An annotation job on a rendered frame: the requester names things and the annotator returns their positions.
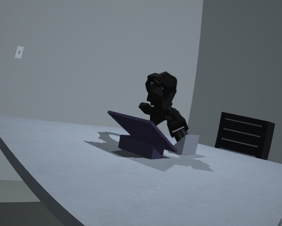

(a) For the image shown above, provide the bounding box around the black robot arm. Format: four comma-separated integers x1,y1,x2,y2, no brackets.
145,72,189,142

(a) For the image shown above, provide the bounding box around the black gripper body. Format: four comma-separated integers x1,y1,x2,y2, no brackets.
139,95,180,121

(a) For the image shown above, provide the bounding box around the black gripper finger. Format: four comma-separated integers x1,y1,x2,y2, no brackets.
153,111,167,126
148,109,155,121

